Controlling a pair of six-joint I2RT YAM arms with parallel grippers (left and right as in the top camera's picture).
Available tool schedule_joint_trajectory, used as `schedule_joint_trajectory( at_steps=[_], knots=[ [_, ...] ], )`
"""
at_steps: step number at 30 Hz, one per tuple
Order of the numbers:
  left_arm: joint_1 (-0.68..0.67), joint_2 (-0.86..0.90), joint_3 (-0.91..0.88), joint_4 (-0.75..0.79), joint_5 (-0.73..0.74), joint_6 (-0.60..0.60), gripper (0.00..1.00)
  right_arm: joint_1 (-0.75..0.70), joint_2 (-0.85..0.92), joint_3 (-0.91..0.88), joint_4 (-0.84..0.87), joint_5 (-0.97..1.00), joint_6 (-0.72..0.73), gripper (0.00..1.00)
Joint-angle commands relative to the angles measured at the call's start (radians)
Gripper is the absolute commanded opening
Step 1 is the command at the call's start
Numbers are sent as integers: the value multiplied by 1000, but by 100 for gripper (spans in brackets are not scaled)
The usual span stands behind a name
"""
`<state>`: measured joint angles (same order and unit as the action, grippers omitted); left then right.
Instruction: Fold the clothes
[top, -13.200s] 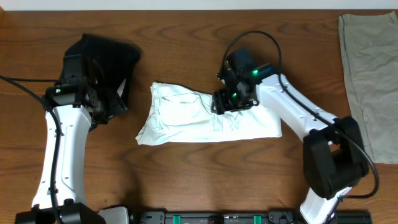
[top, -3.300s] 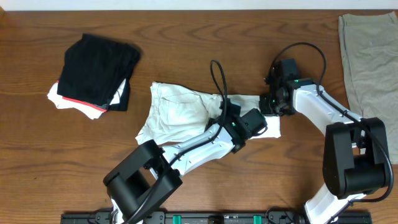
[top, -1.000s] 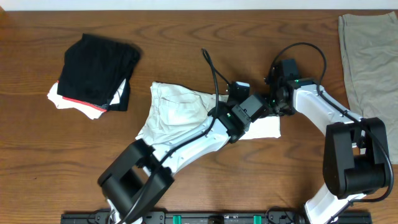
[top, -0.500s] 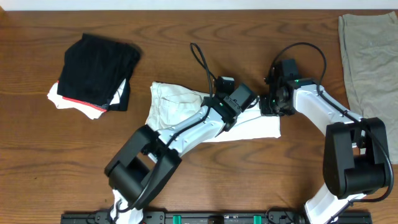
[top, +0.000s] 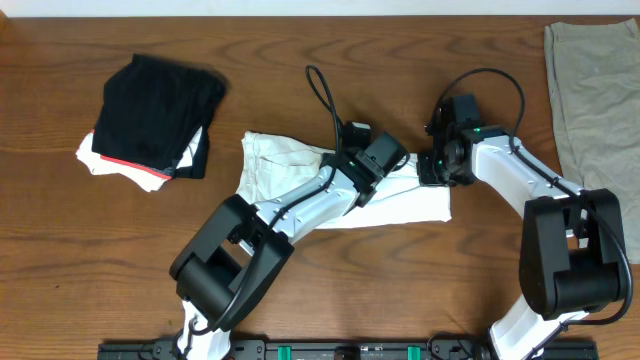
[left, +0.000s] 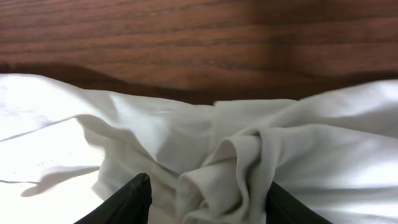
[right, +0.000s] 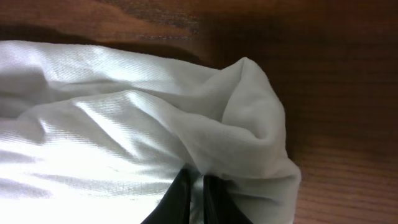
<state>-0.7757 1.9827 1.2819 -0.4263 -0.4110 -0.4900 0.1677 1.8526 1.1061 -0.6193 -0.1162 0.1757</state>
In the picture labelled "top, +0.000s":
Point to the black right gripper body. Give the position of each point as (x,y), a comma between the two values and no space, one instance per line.
(436,169)

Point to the black folded garment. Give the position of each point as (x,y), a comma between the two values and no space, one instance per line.
(156,114)

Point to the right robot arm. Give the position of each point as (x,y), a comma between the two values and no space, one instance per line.
(573,268)

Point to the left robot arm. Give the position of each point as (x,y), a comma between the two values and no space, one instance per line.
(231,262)

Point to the white folded garment red trim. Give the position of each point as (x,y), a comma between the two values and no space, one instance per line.
(125,170)

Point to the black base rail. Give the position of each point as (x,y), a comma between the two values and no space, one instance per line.
(443,348)

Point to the white printed t-shirt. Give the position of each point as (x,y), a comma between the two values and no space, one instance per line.
(274,165)

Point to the olive grey garment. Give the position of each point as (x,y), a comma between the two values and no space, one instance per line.
(593,82)

